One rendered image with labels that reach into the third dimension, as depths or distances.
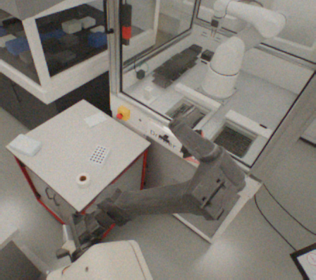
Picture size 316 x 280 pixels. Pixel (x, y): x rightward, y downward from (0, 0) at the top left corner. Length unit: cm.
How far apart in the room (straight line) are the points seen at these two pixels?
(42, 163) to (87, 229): 81
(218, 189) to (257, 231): 185
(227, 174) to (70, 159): 113
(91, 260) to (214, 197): 29
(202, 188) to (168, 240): 163
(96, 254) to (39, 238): 159
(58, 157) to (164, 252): 107
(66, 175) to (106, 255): 90
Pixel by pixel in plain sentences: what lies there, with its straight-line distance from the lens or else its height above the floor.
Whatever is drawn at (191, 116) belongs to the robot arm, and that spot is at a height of 134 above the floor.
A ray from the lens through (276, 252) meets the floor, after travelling 235.
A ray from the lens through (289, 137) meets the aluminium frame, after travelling 111.
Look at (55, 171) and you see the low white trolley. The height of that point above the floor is 76.
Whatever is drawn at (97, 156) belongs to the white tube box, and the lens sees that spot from 146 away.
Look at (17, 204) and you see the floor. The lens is 235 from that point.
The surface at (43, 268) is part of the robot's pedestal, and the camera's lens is 208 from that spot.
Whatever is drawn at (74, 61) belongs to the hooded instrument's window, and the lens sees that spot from 181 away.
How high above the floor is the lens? 196
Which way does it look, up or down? 46 degrees down
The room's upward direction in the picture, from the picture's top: 8 degrees clockwise
